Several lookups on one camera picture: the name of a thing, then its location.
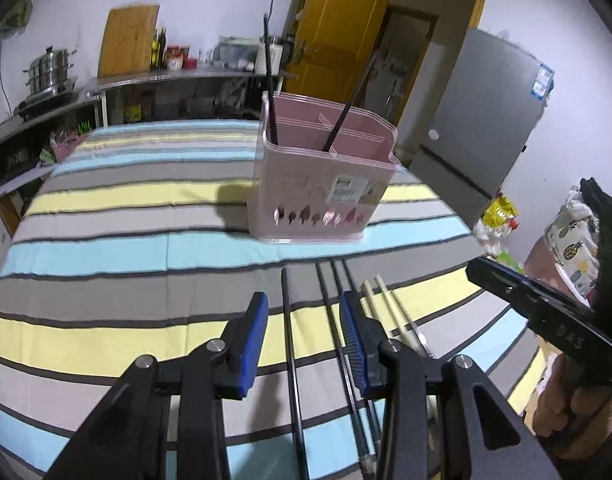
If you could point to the green hanging cloth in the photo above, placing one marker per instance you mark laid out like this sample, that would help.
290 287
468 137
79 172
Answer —
17 19

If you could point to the white electric kettle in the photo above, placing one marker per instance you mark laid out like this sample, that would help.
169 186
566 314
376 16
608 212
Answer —
274 53

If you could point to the striped tablecloth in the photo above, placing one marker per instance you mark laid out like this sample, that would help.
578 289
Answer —
138 244

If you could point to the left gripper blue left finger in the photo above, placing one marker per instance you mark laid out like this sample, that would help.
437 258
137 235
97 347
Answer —
244 337

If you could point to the wooden cutting board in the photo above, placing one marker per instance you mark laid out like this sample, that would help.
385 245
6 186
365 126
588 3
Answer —
127 40

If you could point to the person right hand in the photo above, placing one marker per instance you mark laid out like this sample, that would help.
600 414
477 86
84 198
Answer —
556 403

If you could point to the steel steamer pot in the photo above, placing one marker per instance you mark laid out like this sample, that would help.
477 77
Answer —
49 69

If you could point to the steel kitchen counter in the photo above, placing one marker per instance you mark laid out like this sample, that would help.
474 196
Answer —
206 92

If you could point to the pink plastic utensil basket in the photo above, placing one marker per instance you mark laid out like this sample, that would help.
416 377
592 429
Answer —
302 192

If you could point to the yellow wooden door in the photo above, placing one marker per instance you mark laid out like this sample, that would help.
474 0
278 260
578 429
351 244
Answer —
333 44

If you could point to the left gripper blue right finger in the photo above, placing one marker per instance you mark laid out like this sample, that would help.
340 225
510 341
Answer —
362 336

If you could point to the black chopstick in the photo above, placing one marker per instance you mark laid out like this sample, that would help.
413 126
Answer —
341 284
351 281
366 463
269 85
292 381
342 117

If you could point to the dark oil bottles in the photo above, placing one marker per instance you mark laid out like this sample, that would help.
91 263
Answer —
158 49

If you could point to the grey refrigerator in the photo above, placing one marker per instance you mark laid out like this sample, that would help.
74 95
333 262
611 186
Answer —
495 97

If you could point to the pineapple print fabric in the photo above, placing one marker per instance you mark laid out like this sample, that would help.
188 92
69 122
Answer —
573 238

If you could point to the red jar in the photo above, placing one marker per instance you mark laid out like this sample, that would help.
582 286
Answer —
176 56

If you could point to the wooden chopstick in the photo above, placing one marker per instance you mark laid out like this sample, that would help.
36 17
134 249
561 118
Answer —
409 332
378 309

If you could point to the yellow snack bag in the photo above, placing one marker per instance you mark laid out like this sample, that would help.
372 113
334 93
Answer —
500 212

